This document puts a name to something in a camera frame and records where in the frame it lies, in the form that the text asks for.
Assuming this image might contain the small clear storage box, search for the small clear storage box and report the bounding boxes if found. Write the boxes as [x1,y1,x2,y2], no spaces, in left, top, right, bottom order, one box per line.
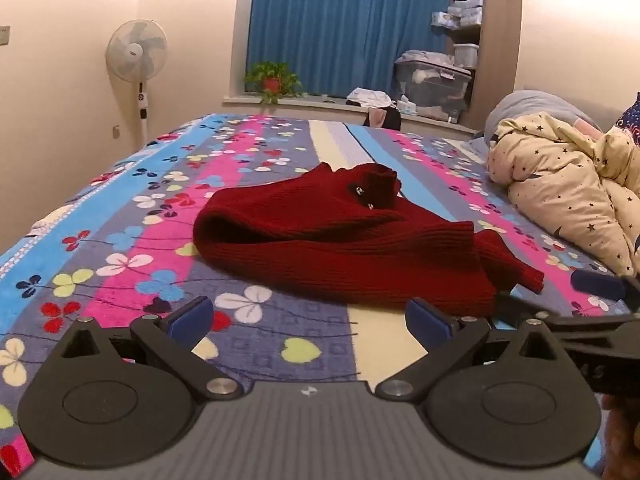
[452,42,480,69]

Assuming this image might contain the red knitted sweater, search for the red knitted sweater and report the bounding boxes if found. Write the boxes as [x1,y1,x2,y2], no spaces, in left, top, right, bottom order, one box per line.
[192,161,546,318]

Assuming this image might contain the potted green plant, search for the potted green plant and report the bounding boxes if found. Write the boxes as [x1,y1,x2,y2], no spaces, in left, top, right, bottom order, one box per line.
[243,61,307,106]

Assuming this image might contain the floral striped bed blanket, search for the floral striped bed blanket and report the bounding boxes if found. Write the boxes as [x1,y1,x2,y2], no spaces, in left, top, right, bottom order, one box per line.
[0,112,640,480]

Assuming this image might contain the white crumpled clothes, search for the white crumpled clothes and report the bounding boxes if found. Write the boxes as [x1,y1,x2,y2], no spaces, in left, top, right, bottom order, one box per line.
[346,87,393,109]

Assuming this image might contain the white windowsill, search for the white windowsill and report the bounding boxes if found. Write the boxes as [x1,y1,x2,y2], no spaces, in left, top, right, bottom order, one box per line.
[222,94,481,135]

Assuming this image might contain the stack of white boxes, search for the stack of white boxes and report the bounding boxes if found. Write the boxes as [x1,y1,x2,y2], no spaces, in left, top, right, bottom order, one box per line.
[447,0,485,27]

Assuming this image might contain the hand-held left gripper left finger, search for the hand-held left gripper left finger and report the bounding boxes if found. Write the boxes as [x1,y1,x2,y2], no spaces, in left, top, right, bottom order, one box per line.
[59,296,244,402]

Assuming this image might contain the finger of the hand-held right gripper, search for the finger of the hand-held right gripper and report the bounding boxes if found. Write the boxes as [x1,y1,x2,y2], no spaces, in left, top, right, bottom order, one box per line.
[492,291,640,346]
[571,269,640,311]

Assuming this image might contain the dark blue printed pillow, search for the dark blue printed pillow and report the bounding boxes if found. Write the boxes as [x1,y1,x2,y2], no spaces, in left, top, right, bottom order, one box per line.
[615,92,640,146]

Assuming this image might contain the grey-blue pillow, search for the grey-blue pillow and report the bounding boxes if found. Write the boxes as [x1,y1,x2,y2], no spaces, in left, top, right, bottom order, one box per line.
[485,90,606,148]

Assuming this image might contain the white standing fan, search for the white standing fan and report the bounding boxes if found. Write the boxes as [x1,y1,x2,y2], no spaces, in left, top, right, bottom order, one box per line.
[105,19,169,148]

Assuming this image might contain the blue curtain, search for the blue curtain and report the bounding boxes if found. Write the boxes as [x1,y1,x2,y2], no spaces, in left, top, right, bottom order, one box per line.
[246,0,453,101]

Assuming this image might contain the dark bag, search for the dark bag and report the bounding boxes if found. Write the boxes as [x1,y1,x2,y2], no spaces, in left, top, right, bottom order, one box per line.
[363,105,402,131]

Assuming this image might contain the cream star-print duvet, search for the cream star-print duvet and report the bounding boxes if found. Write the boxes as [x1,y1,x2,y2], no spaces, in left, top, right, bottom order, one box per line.
[487,112,640,278]

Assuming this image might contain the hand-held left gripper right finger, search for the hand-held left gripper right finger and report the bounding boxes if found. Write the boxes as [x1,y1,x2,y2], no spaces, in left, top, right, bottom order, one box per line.
[375,298,568,403]

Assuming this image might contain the person's right forearm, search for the person's right forearm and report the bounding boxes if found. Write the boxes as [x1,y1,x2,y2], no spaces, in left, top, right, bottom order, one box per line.
[600,393,640,480]

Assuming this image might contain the wooden bookshelf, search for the wooden bookshelf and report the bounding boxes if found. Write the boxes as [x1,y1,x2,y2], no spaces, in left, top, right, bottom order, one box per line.
[446,0,523,133]

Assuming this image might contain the large clear storage box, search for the large clear storage box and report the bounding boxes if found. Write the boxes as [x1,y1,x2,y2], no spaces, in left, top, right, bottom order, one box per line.
[394,50,473,123]

